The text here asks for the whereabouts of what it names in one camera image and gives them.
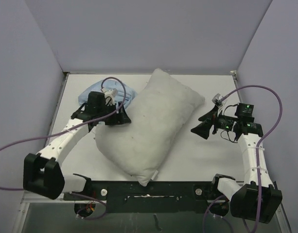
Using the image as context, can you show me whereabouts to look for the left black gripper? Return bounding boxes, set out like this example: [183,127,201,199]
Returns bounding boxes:
[97,101,130,125]

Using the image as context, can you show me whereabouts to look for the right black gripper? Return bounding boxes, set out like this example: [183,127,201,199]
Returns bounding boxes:
[191,104,239,139]

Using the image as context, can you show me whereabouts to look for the light blue pillowcase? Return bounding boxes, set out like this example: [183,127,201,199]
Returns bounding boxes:
[78,79,137,108]

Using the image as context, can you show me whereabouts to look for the white pillow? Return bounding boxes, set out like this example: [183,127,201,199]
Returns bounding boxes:
[95,68,205,186]

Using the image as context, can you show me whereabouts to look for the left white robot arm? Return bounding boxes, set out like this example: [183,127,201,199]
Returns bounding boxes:
[23,88,131,200]

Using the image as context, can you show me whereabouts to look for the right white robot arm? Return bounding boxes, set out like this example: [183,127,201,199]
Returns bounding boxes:
[191,103,282,223]

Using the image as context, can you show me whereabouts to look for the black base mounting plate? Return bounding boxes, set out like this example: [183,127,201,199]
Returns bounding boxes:
[63,179,222,219]

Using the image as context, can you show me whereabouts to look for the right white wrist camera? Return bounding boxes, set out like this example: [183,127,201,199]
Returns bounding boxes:
[211,93,224,108]

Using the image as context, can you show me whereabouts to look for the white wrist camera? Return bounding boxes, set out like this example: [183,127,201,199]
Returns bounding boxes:
[211,93,224,108]
[101,88,118,106]

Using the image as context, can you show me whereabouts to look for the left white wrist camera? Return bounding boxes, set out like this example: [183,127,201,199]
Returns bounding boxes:
[101,88,118,106]

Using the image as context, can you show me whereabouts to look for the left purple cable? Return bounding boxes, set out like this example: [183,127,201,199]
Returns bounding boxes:
[0,77,127,191]

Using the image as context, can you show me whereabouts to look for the purple cable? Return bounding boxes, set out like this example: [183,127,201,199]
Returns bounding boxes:
[203,84,283,233]
[0,77,127,191]

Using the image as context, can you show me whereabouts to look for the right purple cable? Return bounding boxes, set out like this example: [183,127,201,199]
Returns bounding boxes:
[203,84,283,233]

